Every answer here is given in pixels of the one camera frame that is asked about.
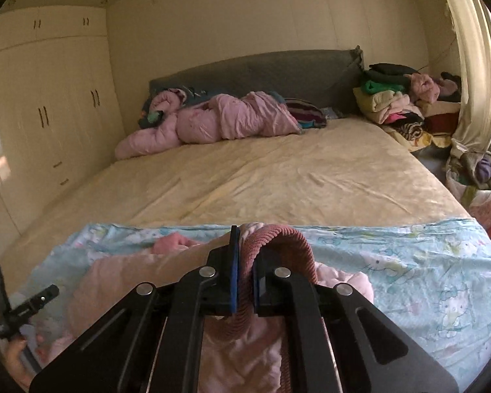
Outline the pile of folded clothes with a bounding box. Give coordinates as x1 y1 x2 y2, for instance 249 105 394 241
354 62 463 152

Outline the cream wardrobe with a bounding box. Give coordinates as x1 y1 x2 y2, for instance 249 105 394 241
0 6 125 250

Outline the pink quilted jacket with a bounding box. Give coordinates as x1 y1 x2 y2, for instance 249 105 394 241
35 222 375 393

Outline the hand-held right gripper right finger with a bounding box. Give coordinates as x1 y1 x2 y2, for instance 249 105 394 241
251 248 461 393

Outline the cream curtain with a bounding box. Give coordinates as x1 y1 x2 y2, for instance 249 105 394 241
431 0 491 160

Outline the bag of clothes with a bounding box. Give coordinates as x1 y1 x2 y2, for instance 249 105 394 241
446 149 491 230

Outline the grey padded headboard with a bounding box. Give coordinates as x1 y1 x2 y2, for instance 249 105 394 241
148 46 365 120

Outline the crumpled pink padded coat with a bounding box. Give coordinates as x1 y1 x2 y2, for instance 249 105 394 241
115 89 303 160

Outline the person's left hand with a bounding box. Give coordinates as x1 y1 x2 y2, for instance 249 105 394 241
4 333 44 389

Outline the dark teal cloth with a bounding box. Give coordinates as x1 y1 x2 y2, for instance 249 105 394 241
138 108 166 130

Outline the blue cartoon print sheet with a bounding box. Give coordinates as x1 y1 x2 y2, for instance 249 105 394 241
28 218 491 385

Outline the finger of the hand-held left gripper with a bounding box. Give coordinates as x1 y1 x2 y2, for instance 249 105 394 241
22 284 60 316

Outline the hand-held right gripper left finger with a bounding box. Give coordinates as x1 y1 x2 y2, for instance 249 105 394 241
28 225 242 393

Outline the striped colourful garment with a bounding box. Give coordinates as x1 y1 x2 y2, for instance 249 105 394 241
284 97 329 130

